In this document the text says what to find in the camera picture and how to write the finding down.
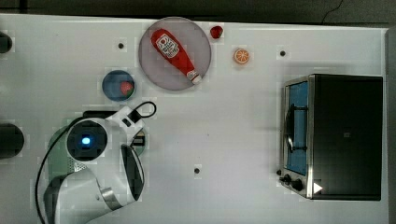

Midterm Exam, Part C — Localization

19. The pink strawberry toy in bowl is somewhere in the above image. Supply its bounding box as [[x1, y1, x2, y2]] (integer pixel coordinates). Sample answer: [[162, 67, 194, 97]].
[[120, 81, 134, 96]]

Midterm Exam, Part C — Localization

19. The red strawberry toy on table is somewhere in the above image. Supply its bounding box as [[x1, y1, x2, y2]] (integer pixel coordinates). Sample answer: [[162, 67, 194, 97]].
[[210, 25, 223, 39]]

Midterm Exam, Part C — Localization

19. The grey round plate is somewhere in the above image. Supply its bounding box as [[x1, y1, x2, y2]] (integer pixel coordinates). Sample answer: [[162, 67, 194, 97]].
[[138, 17, 211, 91]]

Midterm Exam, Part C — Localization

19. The red ketchup bottle toy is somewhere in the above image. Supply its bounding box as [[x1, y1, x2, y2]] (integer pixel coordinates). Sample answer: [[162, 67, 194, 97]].
[[150, 28, 202, 85]]

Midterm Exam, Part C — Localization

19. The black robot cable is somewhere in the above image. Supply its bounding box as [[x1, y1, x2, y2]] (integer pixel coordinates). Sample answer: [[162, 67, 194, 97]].
[[35, 101, 158, 224]]

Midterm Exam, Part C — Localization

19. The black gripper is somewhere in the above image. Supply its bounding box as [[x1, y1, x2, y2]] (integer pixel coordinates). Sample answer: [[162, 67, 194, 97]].
[[131, 131, 146, 147]]

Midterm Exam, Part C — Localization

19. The black cylinder cup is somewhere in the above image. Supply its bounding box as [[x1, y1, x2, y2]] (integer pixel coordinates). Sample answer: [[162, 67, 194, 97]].
[[0, 33, 13, 53]]

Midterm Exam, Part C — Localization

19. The silver black toaster oven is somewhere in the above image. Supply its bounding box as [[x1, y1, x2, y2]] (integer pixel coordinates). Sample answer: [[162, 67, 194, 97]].
[[276, 74, 384, 201]]

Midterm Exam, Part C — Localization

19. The blue bowl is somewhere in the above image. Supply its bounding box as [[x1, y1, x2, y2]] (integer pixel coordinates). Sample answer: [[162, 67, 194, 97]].
[[102, 70, 135, 102]]

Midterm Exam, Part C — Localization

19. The green mug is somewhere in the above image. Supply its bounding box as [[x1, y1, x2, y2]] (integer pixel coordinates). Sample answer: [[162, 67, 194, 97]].
[[132, 129, 149, 156]]

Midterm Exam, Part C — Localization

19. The green perforated colander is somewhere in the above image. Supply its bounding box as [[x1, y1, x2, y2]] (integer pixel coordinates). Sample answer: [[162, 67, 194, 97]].
[[46, 127, 86, 181]]

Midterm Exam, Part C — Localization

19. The orange slice toy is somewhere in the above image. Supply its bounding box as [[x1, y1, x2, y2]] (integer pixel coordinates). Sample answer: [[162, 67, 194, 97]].
[[233, 49, 250, 64]]

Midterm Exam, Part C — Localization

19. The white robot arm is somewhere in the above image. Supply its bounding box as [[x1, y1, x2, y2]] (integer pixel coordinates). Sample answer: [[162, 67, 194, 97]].
[[44, 106, 145, 224]]

